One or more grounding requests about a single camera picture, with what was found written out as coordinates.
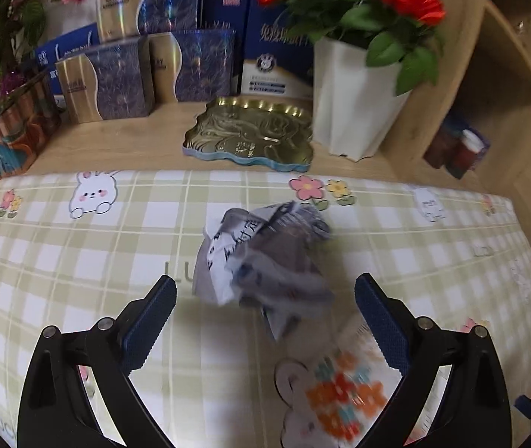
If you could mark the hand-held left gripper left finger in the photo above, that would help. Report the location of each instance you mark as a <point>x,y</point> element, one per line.
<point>149,322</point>

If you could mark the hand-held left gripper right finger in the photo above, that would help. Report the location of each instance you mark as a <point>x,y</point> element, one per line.
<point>382,322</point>

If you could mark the printed paper ball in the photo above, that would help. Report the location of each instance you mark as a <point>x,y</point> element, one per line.
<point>265,261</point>

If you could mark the green checked tablecloth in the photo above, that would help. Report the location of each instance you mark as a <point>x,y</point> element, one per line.
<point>107,242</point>

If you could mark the gold scalloped tin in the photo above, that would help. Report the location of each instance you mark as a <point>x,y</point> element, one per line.
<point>247,130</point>

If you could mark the white flower vase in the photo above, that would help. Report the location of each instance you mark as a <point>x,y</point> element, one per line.
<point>354,102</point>

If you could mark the striped orange and teal tin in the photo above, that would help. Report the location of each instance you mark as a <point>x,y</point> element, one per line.
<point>8,135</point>

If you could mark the wooden shelf unit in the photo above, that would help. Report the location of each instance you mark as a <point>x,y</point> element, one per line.
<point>471,56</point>

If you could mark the blue box with white label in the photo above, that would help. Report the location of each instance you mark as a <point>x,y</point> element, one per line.
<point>275,56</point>

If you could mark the flat blue box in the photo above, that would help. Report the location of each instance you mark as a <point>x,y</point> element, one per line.
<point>65,46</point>

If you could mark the blue box with red label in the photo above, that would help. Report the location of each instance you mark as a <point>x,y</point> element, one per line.
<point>226,9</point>

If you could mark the pink flower plant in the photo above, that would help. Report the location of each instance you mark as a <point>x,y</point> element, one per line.
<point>8,23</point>

